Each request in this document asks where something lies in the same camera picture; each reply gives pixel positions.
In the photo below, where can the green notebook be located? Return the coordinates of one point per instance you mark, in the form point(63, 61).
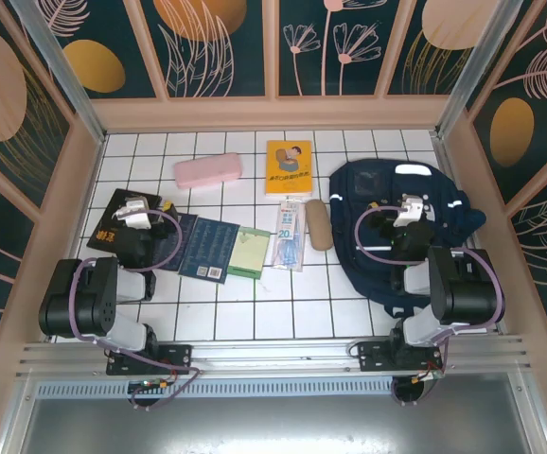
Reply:
point(250, 253)

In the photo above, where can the yellow book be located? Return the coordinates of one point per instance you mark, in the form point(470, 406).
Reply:
point(288, 182)

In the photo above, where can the aluminium frame post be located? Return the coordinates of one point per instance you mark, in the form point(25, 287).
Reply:
point(60, 71)
point(477, 66)

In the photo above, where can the tan glasses case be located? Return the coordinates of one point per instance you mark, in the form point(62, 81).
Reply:
point(318, 224)

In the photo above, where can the grey metal shelf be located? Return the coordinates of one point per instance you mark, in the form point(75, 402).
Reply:
point(273, 425)

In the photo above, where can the small circuit board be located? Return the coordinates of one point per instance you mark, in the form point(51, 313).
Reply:
point(427, 377)
point(150, 385)

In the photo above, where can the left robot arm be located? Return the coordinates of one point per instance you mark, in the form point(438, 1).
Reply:
point(89, 302)

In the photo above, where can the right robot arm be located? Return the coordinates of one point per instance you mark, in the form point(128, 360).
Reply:
point(463, 293)

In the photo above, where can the teal blue book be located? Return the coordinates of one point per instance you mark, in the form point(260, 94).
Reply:
point(207, 248)

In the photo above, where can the clear pack of pens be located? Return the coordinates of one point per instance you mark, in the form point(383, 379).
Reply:
point(288, 236)

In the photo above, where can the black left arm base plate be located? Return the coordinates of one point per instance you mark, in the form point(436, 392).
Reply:
point(174, 354)

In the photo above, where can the dark navy book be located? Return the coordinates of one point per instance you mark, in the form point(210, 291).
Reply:
point(183, 227)

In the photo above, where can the aluminium mounting rail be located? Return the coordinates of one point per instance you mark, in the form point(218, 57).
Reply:
point(273, 357)

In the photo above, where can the pink pencil case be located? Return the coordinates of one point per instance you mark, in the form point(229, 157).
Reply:
point(207, 170)

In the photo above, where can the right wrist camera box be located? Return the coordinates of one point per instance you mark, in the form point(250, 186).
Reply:
point(411, 210)

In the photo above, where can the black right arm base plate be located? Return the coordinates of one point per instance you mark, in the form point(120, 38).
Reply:
point(373, 357)

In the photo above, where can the black book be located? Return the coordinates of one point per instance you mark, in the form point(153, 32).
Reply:
point(105, 232)

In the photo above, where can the navy blue backpack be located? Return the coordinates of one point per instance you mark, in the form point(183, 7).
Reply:
point(349, 227)

